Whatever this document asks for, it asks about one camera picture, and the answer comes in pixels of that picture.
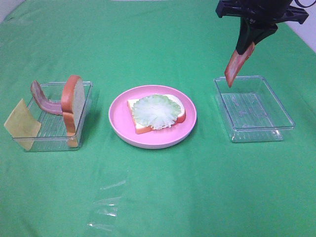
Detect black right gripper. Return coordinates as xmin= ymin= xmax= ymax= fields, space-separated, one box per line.
xmin=215 ymin=0 xmax=309 ymax=55

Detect bacon strip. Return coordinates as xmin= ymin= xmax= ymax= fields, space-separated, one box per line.
xmin=224 ymin=42 xmax=255 ymax=87
xmin=30 ymin=80 xmax=62 ymax=115

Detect green lettuce leaf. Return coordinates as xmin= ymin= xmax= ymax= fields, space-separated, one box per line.
xmin=131 ymin=94 xmax=182 ymax=130

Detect white bread slice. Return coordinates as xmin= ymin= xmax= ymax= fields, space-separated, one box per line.
xmin=126 ymin=94 xmax=186 ymax=135

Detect clear right plastic container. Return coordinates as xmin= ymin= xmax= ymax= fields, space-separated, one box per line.
xmin=214 ymin=76 xmax=295 ymax=143

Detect clear plastic container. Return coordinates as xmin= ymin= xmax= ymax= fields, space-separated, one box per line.
xmin=214 ymin=76 xmax=295 ymax=143
xmin=12 ymin=81 xmax=93 ymax=152

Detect pink round plate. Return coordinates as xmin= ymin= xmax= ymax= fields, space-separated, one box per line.
xmin=108 ymin=85 xmax=197 ymax=149

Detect left bread slice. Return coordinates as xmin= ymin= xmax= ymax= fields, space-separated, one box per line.
xmin=61 ymin=75 xmax=85 ymax=148

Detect clear left plastic container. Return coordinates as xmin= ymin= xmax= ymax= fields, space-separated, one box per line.
xmin=12 ymin=81 xmax=93 ymax=152

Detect clear plastic wrap sheet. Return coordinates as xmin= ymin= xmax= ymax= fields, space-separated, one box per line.
xmin=84 ymin=170 xmax=129 ymax=237

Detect yellow cheese slice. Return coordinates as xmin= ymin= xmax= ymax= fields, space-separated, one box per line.
xmin=4 ymin=99 xmax=41 ymax=151

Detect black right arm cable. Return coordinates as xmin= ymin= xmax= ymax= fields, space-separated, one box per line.
xmin=293 ymin=0 xmax=316 ymax=8

